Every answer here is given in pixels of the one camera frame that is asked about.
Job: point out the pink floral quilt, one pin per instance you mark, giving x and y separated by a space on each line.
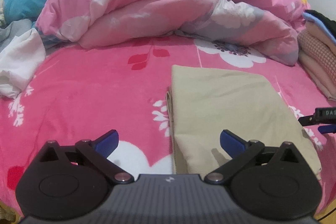
157 3

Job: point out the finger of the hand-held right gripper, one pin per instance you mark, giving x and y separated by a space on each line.
307 121
326 129

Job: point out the grey garment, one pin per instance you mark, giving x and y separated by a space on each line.
15 29

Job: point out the black folded garment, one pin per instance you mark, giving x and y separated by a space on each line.
325 22

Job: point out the white garment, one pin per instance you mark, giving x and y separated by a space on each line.
18 61

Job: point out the blue folded garment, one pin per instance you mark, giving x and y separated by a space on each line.
308 16

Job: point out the beige pants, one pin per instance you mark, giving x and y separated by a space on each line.
223 103

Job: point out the beige folded garment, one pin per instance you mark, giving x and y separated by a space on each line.
315 29

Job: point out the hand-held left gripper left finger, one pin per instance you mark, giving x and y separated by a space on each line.
107 142

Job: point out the pink floral bed blanket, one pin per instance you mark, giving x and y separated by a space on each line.
78 98

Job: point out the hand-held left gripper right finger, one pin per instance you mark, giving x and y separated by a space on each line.
231 142

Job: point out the pale pink folded garment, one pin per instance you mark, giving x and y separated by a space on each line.
320 74

